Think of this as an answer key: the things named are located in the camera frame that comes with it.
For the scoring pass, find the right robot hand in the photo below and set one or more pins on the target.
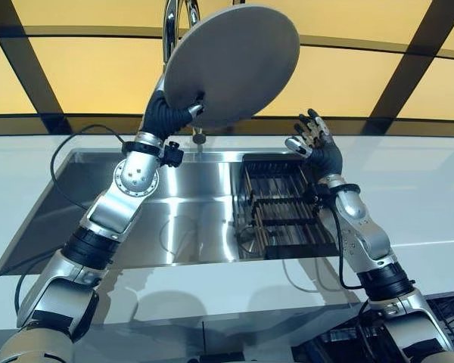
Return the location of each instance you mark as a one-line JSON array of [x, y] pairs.
[[327, 159]]

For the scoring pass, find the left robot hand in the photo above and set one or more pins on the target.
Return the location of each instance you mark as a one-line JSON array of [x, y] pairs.
[[160, 119]]

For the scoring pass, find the cream round plate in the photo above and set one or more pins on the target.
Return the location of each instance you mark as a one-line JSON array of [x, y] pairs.
[[234, 64]]

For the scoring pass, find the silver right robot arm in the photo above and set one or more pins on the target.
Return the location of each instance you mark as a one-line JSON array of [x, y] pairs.
[[367, 234]]

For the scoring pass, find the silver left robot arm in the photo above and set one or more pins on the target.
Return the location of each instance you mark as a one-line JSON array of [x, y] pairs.
[[132, 177]]

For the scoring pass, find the black steel roll-up drying rack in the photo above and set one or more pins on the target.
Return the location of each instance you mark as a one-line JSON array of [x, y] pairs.
[[287, 218]]

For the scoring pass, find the chrome kitchen faucet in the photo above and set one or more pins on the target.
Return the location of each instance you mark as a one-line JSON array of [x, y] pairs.
[[170, 30]]

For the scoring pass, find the dark framed yellow window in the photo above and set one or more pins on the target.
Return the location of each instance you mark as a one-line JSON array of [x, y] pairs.
[[79, 75]]

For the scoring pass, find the stainless steel sink basin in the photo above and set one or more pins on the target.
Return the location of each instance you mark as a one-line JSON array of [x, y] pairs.
[[193, 227]]

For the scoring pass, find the steel sink drain strainer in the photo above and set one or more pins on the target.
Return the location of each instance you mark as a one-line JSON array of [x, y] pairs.
[[249, 246]]

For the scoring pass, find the white cabinet door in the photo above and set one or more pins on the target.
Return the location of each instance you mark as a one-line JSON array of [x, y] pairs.
[[249, 336], [155, 340]]

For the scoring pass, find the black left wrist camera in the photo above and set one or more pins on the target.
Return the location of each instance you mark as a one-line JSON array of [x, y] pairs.
[[173, 155]]

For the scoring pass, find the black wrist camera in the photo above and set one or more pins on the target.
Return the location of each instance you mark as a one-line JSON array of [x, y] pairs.
[[314, 196], [173, 155]]

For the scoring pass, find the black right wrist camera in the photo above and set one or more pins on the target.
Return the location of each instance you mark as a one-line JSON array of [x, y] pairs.
[[314, 196]]

